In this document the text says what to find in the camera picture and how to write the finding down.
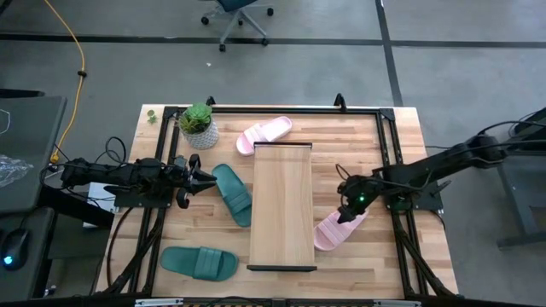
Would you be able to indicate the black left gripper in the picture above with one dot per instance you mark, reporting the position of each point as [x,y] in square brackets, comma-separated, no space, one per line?
[183,177]

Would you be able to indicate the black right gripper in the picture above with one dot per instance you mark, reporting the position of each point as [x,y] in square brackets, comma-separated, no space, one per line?
[358,192]

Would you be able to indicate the pale pink rubber slide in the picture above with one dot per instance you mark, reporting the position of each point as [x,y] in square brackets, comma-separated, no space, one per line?
[268,130]
[330,232]

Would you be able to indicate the dark green rubber slide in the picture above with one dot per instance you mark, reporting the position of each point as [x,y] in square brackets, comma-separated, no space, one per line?
[232,194]
[196,262]

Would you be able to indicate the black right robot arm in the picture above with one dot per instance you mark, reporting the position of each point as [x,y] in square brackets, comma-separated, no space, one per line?
[426,168]

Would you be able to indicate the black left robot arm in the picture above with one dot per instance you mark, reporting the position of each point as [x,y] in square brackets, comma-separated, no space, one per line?
[128,175]

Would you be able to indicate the wooden shelf with black legs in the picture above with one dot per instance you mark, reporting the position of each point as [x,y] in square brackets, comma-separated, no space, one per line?
[281,204]

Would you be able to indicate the white triangle-patterned plant pot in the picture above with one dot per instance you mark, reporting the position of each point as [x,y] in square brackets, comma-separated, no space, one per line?
[205,138]

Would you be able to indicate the small green leaf sprig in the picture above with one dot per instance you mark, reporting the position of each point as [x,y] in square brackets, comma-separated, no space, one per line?
[152,116]

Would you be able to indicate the white box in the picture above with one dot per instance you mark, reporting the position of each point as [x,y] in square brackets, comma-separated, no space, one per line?
[98,194]

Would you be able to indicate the blue office swivel chair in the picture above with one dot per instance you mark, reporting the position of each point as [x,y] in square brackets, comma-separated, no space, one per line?
[239,15]

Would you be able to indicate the dark metal side table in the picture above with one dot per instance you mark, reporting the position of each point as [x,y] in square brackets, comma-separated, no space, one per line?
[516,187]

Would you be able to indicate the dark grey desk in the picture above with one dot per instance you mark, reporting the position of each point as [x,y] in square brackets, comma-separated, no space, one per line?
[30,140]

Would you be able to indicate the clear plastic bag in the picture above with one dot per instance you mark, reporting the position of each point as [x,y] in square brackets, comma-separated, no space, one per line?
[13,168]

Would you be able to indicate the black computer mouse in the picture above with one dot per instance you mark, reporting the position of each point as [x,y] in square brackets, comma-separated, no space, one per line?
[15,247]

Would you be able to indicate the black mouse desk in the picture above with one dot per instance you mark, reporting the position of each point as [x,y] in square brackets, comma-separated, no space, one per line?
[25,285]

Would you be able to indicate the small black frame clamp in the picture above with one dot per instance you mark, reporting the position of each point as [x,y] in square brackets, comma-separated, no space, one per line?
[210,101]

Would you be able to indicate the silver metal bracket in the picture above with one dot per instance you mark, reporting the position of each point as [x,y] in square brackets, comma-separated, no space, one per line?
[158,302]
[396,303]

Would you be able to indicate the large black frame clamp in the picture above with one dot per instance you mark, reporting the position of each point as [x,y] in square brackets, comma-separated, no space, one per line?
[340,102]

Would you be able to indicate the black aluminium table frame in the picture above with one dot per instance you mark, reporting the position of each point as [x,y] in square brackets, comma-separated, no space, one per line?
[298,110]

